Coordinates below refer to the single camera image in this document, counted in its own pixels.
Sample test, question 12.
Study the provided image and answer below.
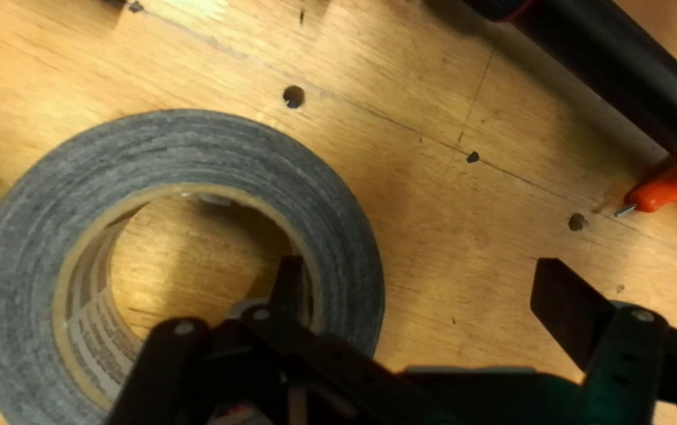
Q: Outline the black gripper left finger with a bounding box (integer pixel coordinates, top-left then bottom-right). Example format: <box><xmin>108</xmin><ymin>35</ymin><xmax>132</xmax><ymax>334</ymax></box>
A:
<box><xmin>107</xmin><ymin>258</ymin><xmax>463</xmax><ymax>425</ymax></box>

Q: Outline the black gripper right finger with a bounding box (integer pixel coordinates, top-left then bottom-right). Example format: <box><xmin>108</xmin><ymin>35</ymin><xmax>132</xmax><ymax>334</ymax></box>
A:
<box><xmin>530</xmin><ymin>258</ymin><xmax>677</xmax><ymax>425</ymax></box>

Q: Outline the black duct tape roll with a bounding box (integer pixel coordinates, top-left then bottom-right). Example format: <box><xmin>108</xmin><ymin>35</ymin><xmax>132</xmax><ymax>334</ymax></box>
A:
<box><xmin>0</xmin><ymin>109</ymin><xmax>385</xmax><ymax>425</ymax></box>

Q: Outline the orange handled small tool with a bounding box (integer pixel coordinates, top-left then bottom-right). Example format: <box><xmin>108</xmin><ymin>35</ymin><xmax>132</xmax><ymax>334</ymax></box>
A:
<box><xmin>615</xmin><ymin>160</ymin><xmax>677</xmax><ymax>216</ymax></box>

